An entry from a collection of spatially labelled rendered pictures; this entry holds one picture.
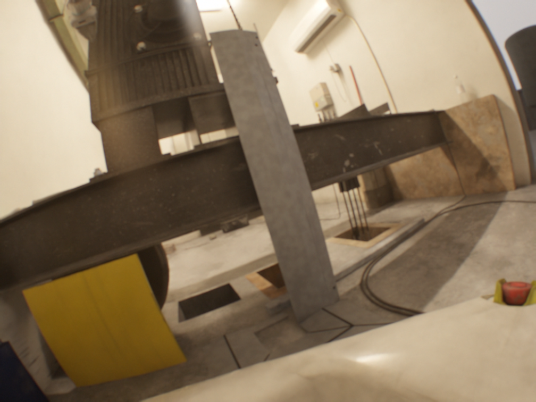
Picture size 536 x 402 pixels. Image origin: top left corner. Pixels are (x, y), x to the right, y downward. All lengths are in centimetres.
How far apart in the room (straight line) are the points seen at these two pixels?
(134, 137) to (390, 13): 222
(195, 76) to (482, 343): 97
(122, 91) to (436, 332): 97
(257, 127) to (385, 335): 67
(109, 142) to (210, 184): 39
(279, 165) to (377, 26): 200
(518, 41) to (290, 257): 614
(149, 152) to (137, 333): 59
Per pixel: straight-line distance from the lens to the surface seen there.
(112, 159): 85
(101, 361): 95
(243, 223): 347
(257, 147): 73
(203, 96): 90
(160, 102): 88
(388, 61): 238
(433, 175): 211
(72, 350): 97
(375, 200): 223
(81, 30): 106
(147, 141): 84
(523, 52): 624
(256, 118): 75
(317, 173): 98
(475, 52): 204
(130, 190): 83
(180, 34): 103
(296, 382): 17
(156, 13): 102
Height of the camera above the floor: 48
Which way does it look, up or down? 3 degrees down
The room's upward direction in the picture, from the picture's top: 17 degrees counter-clockwise
